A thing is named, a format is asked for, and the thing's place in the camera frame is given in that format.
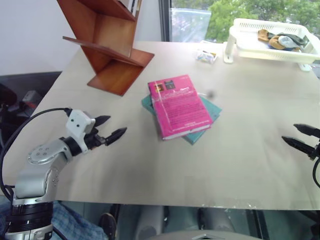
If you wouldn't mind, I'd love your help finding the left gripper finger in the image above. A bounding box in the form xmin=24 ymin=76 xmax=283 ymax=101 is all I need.
xmin=104 ymin=127 xmax=128 ymax=147
xmin=94 ymin=115 xmax=112 ymax=127

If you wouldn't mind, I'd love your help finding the black shoe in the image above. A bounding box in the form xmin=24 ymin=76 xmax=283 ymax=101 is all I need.
xmin=98 ymin=212 xmax=117 ymax=240

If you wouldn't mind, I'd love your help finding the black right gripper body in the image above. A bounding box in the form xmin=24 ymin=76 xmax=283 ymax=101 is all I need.
xmin=310 ymin=142 xmax=320 ymax=161

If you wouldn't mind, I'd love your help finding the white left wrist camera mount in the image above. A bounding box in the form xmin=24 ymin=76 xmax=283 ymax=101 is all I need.
xmin=65 ymin=109 xmax=97 ymax=154

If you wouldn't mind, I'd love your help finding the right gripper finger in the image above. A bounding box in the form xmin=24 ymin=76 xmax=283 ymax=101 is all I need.
xmin=281 ymin=136 xmax=317 ymax=159
xmin=293 ymin=123 xmax=320 ymax=139

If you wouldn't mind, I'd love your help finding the teal book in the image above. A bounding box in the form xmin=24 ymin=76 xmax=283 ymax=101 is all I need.
xmin=141 ymin=94 xmax=223 ymax=146

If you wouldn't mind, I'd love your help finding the white plastic basket rack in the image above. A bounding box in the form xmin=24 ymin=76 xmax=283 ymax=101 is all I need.
xmin=223 ymin=17 xmax=320 ymax=73

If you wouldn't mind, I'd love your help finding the brown orange sock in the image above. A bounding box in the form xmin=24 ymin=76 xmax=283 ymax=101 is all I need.
xmin=268 ymin=35 xmax=288 ymax=51

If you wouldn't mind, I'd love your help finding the dark equipment pile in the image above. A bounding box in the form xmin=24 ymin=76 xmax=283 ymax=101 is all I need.
xmin=0 ymin=71 xmax=63 ymax=151

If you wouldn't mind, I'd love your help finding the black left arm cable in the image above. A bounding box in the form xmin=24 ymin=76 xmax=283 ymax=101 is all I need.
xmin=0 ymin=107 xmax=73 ymax=203

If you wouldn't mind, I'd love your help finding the black table leg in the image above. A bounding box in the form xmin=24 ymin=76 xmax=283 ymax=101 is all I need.
xmin=245 ymin=209 xmax=266 ymax=240

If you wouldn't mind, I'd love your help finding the light grey sock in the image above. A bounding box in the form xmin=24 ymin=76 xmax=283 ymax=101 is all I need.
xmin=278 ymin=35 xmax=299 ymax=49

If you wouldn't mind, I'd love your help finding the small white printed packet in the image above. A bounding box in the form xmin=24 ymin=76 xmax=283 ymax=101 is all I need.
xmin=195 ymin=49 xmax=218 ymax=65

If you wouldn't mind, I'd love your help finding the blue checked cloth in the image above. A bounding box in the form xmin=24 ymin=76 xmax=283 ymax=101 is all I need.
xmin=0 ymin=196 xmax=109 ymax=240

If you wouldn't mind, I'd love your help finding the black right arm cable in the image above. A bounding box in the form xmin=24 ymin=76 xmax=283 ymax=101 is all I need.
xmin=312 ymin=158 xmax=320 ymax=189

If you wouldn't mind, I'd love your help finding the wooden book stand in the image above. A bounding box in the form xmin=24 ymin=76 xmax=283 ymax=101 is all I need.
xmin=56 ymin=0 xmax=155 ymax=97

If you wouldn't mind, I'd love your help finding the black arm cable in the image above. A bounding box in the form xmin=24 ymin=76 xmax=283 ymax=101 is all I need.
xmin=0 ymin=107 xmax=73 ymax=203
xmin=312 ymin=158 xmax=320 ymax=189

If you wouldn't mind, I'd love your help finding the dark window frame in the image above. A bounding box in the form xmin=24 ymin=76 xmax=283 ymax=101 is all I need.
xmin=159 ymin=0 xmax=173 ymax=43

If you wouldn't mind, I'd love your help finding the tan sock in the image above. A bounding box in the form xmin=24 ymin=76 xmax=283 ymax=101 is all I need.
xmin=257 ymin=28 xmax=270 ymax=43

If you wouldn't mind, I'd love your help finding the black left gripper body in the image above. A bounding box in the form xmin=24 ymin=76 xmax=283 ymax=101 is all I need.
xmin=83 ymin=128 xmax=107 ymax=151

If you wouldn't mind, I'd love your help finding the pink book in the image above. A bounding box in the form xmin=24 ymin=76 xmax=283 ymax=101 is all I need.
xmin=147 ymin=74 xmax=214 ymax=141

